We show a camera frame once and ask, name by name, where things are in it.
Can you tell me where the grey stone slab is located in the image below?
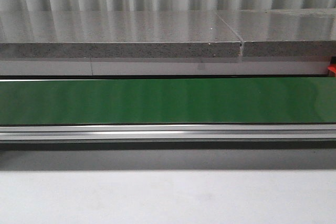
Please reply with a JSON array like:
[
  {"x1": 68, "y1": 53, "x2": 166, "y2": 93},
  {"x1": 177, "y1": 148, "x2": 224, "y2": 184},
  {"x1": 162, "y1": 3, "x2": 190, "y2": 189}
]
[
  {"x1": 217, "y1": 8, "x2": 335, "y2": 61},
  {"x1": 1, "y1": 11, "x2": 240, "y2": 58}
]

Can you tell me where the green conveyor belt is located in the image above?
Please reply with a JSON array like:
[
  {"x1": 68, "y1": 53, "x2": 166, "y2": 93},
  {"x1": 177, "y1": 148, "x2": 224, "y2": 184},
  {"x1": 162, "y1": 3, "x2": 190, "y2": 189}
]
[{"x1": 1, "y1": 77, "x2": 335, "y2": 125}]

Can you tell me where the aluminium conveyor side rail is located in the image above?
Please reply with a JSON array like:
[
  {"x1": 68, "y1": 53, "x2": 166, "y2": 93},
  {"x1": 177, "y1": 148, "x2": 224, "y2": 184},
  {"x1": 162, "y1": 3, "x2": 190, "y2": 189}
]
[{"x1": 1, "y1": 124, "x2": 335, "y2": 144}]

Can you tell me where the grey stone slab right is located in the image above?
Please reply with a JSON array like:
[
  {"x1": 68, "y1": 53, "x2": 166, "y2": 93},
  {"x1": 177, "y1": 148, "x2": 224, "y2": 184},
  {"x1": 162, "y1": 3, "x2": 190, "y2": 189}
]
[{"x1": 217, "y1": 8, "x2": 335, "y2": 61}]

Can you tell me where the red plastic tray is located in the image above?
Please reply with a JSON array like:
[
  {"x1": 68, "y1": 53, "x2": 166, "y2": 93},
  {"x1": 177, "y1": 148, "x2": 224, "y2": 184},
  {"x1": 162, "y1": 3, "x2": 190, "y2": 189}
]
[{"x1": 328, "y1": 64, "x2": 336, "y2": 77}]

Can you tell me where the grey stone slab left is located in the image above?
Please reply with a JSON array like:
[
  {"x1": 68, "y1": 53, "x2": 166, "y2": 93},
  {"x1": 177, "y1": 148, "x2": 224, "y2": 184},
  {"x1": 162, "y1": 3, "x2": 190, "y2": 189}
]
[{"x1": 1, "y1": 11, "x2": 240, "y2": 58}]

